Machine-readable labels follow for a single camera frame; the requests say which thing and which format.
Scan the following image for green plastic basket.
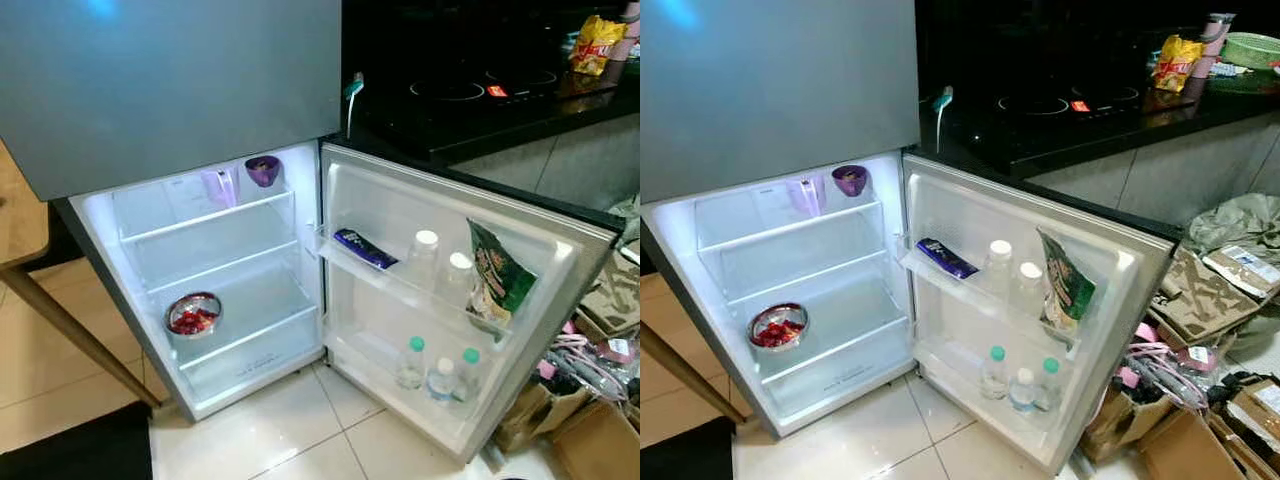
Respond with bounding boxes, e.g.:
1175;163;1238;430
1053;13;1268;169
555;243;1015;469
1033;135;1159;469
1220;32;1280;71

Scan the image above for brown cardboard box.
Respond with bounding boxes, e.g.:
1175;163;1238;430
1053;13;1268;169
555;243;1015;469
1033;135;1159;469
1080;385;1153;463
550;400;641;480
1140;408;1251;480
493;383;563;453

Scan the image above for black kitchen counter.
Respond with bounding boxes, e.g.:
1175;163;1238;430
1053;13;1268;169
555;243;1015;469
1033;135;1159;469
342;0;641;166
915;0;1280;181

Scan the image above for glass fridge shelf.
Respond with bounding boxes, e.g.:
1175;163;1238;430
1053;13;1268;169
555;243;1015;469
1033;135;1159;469
170;295;323;373
755;305;913;386
118;190;297;246
143;240;304;298
722;250;896;306
697;200;886;256

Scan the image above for silver fridge main door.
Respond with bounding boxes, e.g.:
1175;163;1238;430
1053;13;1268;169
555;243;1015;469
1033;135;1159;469
900;150;1176;476
318;143;619;464

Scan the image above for clear fridge door bin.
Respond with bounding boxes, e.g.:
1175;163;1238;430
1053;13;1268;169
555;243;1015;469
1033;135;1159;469
915;345;1071;433
330;335;491;426
318;228;521;351
900;240;1086;361

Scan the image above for yellow snack bag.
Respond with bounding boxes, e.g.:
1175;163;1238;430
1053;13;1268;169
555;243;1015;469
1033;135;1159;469
570;14;629;77
1152;35;1206;94

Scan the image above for silver fridge freezer door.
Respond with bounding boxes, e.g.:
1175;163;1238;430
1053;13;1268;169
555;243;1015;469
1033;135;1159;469
0;0;343;203
640;0;921;206

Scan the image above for green snack bag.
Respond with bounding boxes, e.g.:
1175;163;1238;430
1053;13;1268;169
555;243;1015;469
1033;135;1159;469
466;218;539;331
1037;228;1097;336

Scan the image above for pink ribbon bundle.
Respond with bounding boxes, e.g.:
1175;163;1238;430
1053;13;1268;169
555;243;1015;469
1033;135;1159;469
540;325;641;401
1110;322;1216;411

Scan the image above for purple drink can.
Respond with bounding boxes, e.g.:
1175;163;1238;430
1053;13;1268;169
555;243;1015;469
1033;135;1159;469
831;165;870;198
245;155;283;189

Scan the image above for grey kitchen cabinet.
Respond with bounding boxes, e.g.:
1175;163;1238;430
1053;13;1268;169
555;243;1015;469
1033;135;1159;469
445;112;641;226
1025;110;1280;236

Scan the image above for pink tumbler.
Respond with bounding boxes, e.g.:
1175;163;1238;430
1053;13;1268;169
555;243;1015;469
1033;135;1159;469
1198;12;1237;79
615;0;641;63

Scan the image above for flattened printed cardboard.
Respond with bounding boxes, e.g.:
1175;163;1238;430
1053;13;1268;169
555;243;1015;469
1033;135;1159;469
578;245;641;339
1150;245;1271;346

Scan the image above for olive grey cloth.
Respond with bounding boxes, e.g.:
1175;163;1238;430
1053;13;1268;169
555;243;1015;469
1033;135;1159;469
1185;193;1280;256
608;195;641;246

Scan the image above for red food pieces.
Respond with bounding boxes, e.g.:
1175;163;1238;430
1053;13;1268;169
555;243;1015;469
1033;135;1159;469
755;320;803;349
172;308;218;335

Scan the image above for purple Cadbury chocolate bar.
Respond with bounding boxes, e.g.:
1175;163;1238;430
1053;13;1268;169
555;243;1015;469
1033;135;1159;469
333;228;399;271
915;238;981;281

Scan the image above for small clear bottle white cap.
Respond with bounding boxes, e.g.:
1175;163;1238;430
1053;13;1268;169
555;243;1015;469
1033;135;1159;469
1015;261;1046;319
408;230;441;291
442;252;475;309
983;239;1015;301

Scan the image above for teal handled utensil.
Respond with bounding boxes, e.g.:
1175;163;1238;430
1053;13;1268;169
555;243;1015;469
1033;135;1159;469
344;72;365;139
932;85;954;153

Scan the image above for silver two-door fridge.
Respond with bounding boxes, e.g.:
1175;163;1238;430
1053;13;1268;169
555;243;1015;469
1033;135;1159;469
0;0;619;466
640;0;1176;476

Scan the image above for small water bottle green cap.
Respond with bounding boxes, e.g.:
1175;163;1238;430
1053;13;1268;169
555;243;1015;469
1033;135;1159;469
455;347;483;403
1038;358;1063;411
396;336;427;391
980;346;1009;401

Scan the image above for steel bowl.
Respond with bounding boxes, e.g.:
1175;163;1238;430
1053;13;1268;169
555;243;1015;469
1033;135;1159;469
164;291;224;341
747;303;809;353

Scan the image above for small water bottle blue label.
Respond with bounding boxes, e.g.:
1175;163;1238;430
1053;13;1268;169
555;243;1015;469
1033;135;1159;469
1008;368;1039;413
427;357;459;404

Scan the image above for black induction hob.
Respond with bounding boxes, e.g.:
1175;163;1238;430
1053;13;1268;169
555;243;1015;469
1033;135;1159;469
985;75;1151;121
400;60;591;111

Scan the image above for black rug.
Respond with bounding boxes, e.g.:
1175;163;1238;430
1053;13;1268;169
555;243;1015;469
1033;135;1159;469
640;415;738;480
0;402;153;480

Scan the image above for light wooden dining table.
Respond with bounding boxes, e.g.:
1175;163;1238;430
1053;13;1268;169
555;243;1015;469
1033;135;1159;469
0;140;161;409
640;318;748;426

